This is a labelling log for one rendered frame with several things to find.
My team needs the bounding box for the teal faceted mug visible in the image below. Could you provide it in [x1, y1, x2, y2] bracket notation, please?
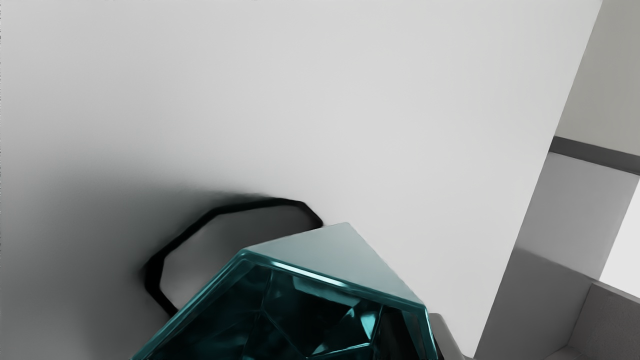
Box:
[131, 222, 440, 360]

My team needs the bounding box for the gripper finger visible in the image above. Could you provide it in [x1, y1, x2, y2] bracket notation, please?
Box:
[429, 313, 467, 360]

